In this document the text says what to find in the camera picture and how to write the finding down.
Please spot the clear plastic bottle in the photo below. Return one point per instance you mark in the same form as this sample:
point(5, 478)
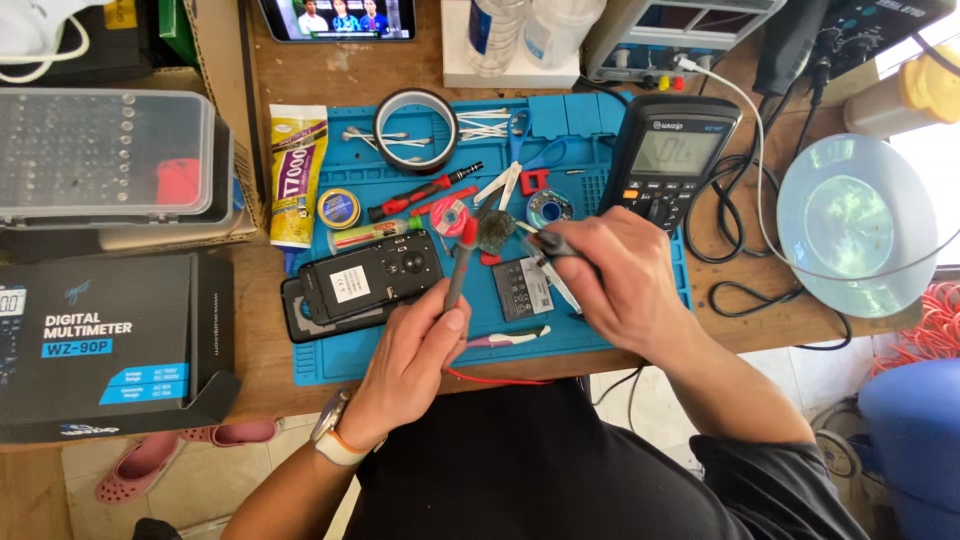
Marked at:
point(559, 30)

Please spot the black phone back cover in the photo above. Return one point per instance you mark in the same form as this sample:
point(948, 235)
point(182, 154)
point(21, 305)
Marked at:
point(300, 319)

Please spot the person's right hand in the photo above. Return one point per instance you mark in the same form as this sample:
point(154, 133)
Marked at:
point(637, 285)

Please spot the pile of white cotton swabs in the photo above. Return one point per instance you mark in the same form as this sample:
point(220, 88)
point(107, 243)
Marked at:
point(480, 124)

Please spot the person's black shirt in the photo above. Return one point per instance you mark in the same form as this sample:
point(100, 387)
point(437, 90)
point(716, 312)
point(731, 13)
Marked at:
point(540, 472)

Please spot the green circuit board piece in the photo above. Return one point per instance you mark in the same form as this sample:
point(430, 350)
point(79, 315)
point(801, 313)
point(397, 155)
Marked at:
point(496, 232)

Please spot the clear round plastic plate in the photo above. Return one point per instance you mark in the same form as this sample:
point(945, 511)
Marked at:
point(855, 225)

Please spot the brown cardboard box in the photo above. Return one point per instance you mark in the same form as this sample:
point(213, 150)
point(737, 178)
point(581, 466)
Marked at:
point(225, 90)

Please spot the bottle with yellow cap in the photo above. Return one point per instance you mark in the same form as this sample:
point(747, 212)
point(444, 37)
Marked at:
point(900, 97)

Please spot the black digital multimeter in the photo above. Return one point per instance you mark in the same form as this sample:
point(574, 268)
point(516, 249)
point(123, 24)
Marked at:
point(671, 150)

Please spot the blue plastic barrel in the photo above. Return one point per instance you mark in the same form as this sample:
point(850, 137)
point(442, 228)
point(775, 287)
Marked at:
point(915, 435)

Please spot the grey round fan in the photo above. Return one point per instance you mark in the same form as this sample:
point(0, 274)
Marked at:
point(836, 442)

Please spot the small red plastic tool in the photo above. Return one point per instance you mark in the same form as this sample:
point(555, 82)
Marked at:
point(534, 181)

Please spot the white face mask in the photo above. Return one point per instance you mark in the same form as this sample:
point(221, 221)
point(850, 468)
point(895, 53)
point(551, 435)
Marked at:
point(37, 30)

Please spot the grey bench power supply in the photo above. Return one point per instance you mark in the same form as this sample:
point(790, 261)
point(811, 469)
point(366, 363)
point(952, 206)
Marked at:
point(675, 30)

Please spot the clear plastic bit set case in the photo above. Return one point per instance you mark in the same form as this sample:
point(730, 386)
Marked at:
point(97, 150)

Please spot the green and white tube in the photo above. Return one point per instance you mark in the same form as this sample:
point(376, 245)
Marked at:
point(367, 235)

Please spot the white and pink spudger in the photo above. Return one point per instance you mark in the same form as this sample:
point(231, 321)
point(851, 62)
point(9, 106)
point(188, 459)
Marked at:
point(510, 337)

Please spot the pink clog shoe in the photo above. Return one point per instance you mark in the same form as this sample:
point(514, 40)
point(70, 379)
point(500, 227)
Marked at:
point(236, 432)
point(139, 469)

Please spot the white box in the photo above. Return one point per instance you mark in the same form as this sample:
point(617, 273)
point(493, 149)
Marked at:
point(510, 75)

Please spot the blue silicone repair mat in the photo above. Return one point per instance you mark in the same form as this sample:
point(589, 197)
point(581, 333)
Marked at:
point(420, 352)

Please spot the black tablet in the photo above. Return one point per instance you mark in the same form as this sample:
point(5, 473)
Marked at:
point(337, 19)

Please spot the black multimeter probe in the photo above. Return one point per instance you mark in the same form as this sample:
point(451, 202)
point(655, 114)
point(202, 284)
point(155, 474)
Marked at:
point(555, 244)

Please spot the red and black screwdriver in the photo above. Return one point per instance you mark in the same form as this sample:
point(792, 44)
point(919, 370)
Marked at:
point(412, 195)

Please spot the person's left hand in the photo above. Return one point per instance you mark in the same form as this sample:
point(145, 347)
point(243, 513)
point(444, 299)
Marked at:
point(401, 360)

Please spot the black phone battery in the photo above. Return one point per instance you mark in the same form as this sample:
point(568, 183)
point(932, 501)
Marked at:
point(521, 289)

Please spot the pink solder wick spool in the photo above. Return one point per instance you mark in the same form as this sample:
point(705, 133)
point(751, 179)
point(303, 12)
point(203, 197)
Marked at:
point(448, 217)

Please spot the black soldering station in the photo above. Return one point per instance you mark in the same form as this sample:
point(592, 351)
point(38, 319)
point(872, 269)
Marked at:
point(847, 37)

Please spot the red pry stick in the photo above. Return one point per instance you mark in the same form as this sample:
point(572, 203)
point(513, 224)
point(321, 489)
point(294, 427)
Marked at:
point(446, 201)

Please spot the round yellow flux tin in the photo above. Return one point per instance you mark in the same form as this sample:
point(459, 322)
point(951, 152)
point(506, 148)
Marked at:
point(338, 208)

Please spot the clear bottle with blue label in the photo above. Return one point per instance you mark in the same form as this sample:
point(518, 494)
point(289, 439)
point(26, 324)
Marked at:
point(493, 34)

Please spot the blue solder wick spool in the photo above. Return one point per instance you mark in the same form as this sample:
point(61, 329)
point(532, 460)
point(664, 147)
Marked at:
point(549, 208)

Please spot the red multimeter probe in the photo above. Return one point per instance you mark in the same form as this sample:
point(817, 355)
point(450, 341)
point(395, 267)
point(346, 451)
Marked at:
point(461, 255)

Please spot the black opened smartphone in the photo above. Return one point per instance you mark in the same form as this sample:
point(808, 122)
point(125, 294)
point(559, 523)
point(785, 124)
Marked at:
point(367, 277)

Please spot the silver tweezers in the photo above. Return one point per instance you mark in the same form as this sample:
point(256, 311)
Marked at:
point(562, 289)

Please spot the black multimeter carton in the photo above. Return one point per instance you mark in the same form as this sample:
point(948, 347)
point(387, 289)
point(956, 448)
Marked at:
point(112, 345)

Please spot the roll of black tape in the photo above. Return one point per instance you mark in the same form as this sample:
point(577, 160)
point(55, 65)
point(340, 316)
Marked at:
point(390, 154)

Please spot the yellow glue tube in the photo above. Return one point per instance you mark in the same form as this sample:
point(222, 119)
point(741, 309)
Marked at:
point(296, 180)

